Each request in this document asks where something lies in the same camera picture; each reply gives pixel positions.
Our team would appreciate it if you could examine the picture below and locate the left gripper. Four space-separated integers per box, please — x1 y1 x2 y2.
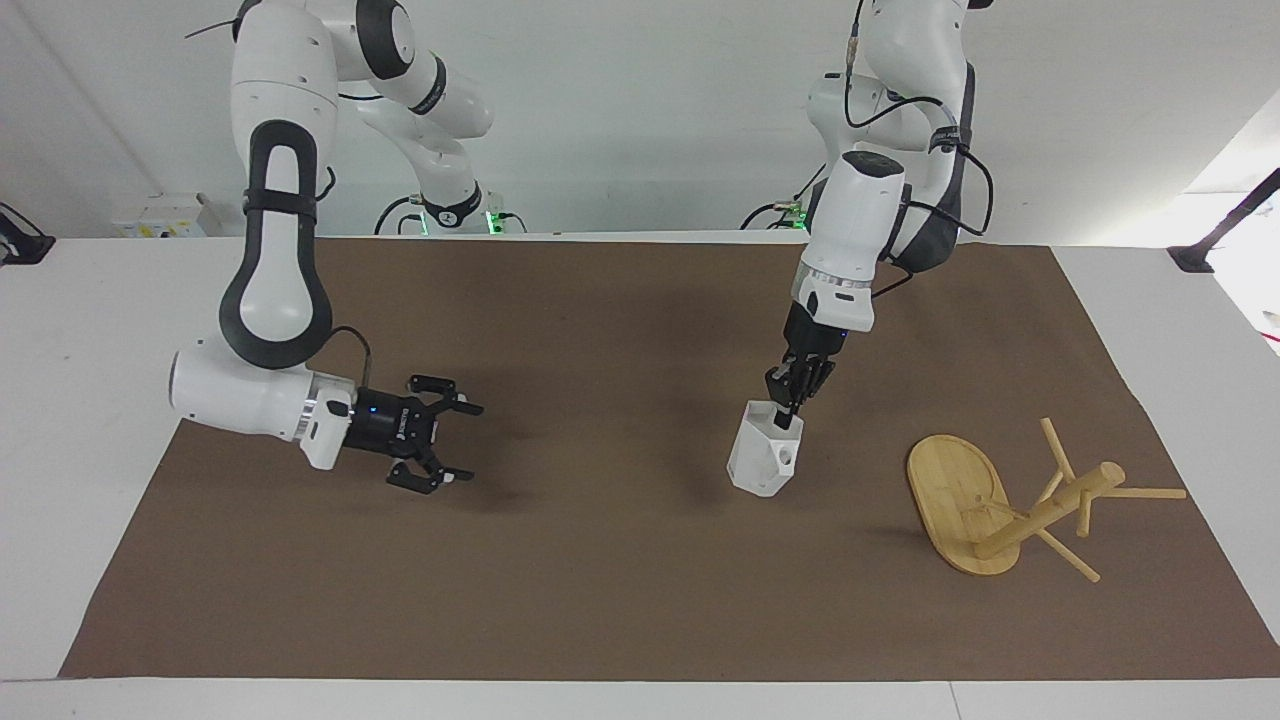
765 299 852 432

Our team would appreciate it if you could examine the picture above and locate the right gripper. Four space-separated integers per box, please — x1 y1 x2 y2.
348 374 485 497

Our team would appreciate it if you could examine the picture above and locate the white angular cup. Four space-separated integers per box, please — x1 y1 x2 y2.
726 400 805 499

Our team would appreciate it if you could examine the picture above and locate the wooden cup rack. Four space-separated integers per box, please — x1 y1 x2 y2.
906 416 1189 585

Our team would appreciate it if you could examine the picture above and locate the white electrical box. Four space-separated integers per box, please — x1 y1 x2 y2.
109 192 224 240

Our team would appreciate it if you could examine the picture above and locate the black stand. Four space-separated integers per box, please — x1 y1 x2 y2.
0 202 57 267
1167 167 1280 275

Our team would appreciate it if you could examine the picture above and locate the black cable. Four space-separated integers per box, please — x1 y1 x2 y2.
843 0 997 302
739 164 831 232
374 194 429 237
328 324 374 392

